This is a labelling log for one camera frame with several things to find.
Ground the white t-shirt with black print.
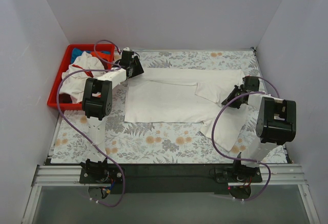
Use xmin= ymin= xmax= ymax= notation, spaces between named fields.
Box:
xmin=125 ymin=68 xmax=248 ymax=151

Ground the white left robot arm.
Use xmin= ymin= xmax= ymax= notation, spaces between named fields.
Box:
xmin=81 ymin=48 xmax=144 ymax=183

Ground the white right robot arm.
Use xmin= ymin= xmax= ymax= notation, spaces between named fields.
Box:
xmin=221 ymin=76 xmax=296 ymax=182

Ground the white t-shirt red trim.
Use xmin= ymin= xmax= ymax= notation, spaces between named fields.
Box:
xmin=59 ymin=51 xmax=107 ymax=104

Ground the red plastic bin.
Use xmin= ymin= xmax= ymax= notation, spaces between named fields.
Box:
xmin=47 ymin=44 xmax=115 ymax=111

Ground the floral patterned table mat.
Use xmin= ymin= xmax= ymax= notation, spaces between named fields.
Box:
xmin=49 ymin=50 xmax=260 ymax=164

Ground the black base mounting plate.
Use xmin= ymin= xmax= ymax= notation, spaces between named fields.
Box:
xmin=79 ymin=164 xmax=262 ymax=194

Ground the aluminium frame rail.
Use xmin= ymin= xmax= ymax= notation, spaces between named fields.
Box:
xmin=32 ymin=164 xmax=308 ymax=186

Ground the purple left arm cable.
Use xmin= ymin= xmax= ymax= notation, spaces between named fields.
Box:
xmin=55 ymin=39 xmax=126 ymax=207

